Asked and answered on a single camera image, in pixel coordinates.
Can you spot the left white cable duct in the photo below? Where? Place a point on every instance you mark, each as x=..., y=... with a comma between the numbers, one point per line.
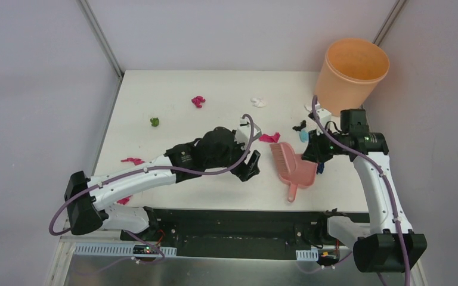
x=120, y=250

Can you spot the white paper scrap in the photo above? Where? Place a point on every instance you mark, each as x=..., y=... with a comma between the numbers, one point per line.
x=308, y=108
x=258, y=102

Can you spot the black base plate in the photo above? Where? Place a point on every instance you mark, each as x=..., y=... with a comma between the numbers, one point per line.
x=230, y=234

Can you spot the black paper scrap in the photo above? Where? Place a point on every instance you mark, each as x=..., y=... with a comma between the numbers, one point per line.
x=300, y=127

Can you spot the magenta paper scrap left edge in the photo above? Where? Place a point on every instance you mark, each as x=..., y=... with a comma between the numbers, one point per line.
x=135, y=161

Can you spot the dark blue paper scrap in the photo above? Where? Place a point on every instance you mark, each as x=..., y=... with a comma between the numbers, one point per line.
x=320, y=168

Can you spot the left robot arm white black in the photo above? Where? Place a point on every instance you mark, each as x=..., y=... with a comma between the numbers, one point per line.
x=91, y=203

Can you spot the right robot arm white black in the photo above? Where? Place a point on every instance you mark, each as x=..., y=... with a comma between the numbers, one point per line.
x=390, y=244

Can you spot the circuit board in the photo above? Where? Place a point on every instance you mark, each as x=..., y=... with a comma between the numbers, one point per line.
x=144, y=250
x=328, y=259

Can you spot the green paper scrap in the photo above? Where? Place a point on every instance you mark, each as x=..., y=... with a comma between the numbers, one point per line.
x=154, y=121

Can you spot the pink dustpan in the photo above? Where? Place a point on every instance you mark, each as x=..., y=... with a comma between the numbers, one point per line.
x=301, y=173

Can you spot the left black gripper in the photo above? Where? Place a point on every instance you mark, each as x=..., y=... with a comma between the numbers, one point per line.
x=245, y=166

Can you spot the left circuit board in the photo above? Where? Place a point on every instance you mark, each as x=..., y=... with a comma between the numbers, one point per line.
x=144, y=250

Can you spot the right white cable duct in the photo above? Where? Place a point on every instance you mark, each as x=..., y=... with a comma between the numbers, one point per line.
x=307, y=255

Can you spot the white cable duct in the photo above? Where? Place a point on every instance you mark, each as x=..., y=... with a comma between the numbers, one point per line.
x=307, y=255
x=120, y=250

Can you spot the orange plastic bucket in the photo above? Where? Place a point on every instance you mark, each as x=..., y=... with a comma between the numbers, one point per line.
x=351, y=70

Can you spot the right circuit board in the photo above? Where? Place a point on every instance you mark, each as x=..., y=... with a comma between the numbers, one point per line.
x=328, y=259

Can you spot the cyan paper scrap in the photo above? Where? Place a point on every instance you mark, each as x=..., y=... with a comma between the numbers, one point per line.
x=304, y=136

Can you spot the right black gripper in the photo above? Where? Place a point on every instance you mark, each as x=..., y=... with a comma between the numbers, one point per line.
x=313, y=152

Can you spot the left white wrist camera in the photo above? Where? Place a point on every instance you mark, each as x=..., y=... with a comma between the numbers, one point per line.
x=245, y=134

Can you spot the pink hand brush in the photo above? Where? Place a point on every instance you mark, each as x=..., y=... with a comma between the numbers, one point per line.
x=281, y=158

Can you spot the magenta paper scrap top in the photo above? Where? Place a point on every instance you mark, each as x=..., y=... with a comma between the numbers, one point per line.
x=198, y=101

